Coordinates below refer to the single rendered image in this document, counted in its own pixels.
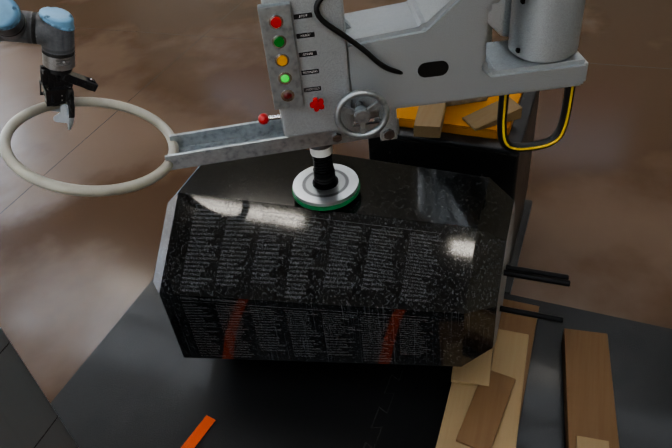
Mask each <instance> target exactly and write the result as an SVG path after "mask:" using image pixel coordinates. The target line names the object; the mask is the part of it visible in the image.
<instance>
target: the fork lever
mask: <svg viewBox="0 0 672 448"><path fill-rule="evenodd" d="M370 116H371V117H370V118H376V117H379V111H374V112H371V113H370ZM378 124H379V121H375V122H369V123H366V131H369V130H371V129H373V128H375V127H376V126H377V125H378ZM349 130H351V131H354V132H361V131H360V124H356V125H353V128H352V129H349ZM394 137H395V133H394V130H391V129H388V130H386V131H385V132H384V138H385V139H388V140H391V139H392V138H394ZM169 138H170V141H176V142H177V143H178V145H179V153H174V154H168V155H165V160H166V161H170V162H172V163H173V168H172V169H171V170H176V169H182V168H188V167H195V166H201V165H207V164H213V163H220V162H226V161H232V160H239V159H245V158H251V157H257V156H264V155H270V154H276V153H283V152H289V151H295V150H301V149H308V148H314V147H320V146H326V145H333V144H339V143H345V142H352V141H358V140H364V139H355V138H351V137H348V136H346V135H344V134H343V133H342V132H341V131H332V132H324V133H316V134H308V135H300V136H292V137H286V136H285V135H284V133H283V128H282V122H281V119H279V120H271V121H269V122H268V123H267V124H265V125H263V124H260V123H259V121H253V122H247V123H240V124H234V125H228V126H221V127H215V128H209V129H203V130H196V131H190V132H184V133H178V134H171V135H169Z"/></svg>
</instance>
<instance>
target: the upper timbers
mask: <svg viewBox="0 0 672 448"><path fill-rule="evenodd" d="M528 339H529V335H528V334H523V333H518V332H512V331H507V330H502V329H498V333H497V338H496V342H495V344H494V346H493V349H492V360H491V370H492V371H494V372H497V373H500V374H503V375H506V376H509V377H511V378H514V379H516V381H515V384H514V387H513V390H512V392H511V395H510V398H509V401H508V404H507V406H506V409H505V412H504V415H503V418H502V421H501V423H500V426H499V429H498V432H497V435H496V437H495V440H494V443H493V446H492V448H516V444H517V436H518V427H519V418H520V409H521V401H522V392H523V383H524V374H525V365H526V357H527V348H528ZM476 388H477V386H472V385H466V384H460V383H454V382H452V383H451V387H450V391H449V395H448V399H447V403H446V408H445V412H444V416H443V420H442V424H441V428H440V432H439V436H438V440H437V444H436V448H471V447H468V446H466V445H463V444H461V443H459V442H456V438H457V435H458V433H459V430H460V428H461V426H462V423H463V421H464V418H465V416H466V413H467V411H468V408H469V406H470V403H471V401H472V398H473V396H474V393H475V391H476Z"/></svg>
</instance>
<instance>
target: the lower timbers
mask: <svg viewBox="0 0 672 448"><path fill-rule="evenodd" d="M502 306H506V307H512V308H517V309H522V310H528V311H533V312H539V306H536V305H531V304H526V303H521V302H517V301H512V300H507V299H503V305H502ZM536 324H537V318H532V317H527V316H521V315H516V314H511V313H505V312H501V316H500V322H499V327H498V329H502V330H507V331H512V332H518V333H523V334H528V335H529V339H528V348H527V357H526V365H525V374H524V383H523V392H522V401H521V409H520V417H521V411H522V405H523V400H524V394H525V388H526V382H527V376H528V370H529V365H530V359H531V353H532V347H533V341H534V336H535V330H536ZM562 364H563V392H564V420H565V448H577V445H576V437H577V436H582V437H588V438H594V439H599V440H605V441H609V448H619V439H618V429H617V420H616V410H615V401H614V391H613V382H612V372H611V363H610V353H609V344H608V335H607V334H606V333H598V332H590V331H582V330H574V329H566V328H564V331H563V336H562Z"/></svg>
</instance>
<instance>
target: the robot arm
mask: <svg viewBox="0 0 672 448"><path fill-rule="evenodd" d="M74 30H75V26H74V19H73V16H72V15H71V14H70V13H69V12H68V11H66V10H64V9H61V8H57V7H44V8H41V9H40V10H39V12H33V11H24V10H20V8H19V6H18V5H17V3H16V2H15V1H14V0H0V41H10V42H20V43H30V44H40V45H41V47H42V60H43V65H40V78H41V80H39V86H40V95H44V96H45V103H46V105H47V106H60V104H62V105H61V106H60V109H55V110H51V111H55V112H59V113H58V114H57V115H55V116H54V117H53V119H54V121H55V122H61V123H67V124H68V130H70V129H71V127H72V125H73V122H74V117H75V105H74V91H73V88H72V87H73V84H74V85H77V86H80V87H83V88H85V89H87V90H90V91H94V92H95V91H96V89H97V87H98V86H99V85H98V84H97V83H96V81H95V80H94V79H92V78H90V77H86V76H83V75H81V74H78V73H75V72H73V71H72V69H73V68H74V67H75V39H74ZM41 85H42V87H43V88H44V91H43V92H41ZM66 102H67V104H64V103H66Z"/></svg>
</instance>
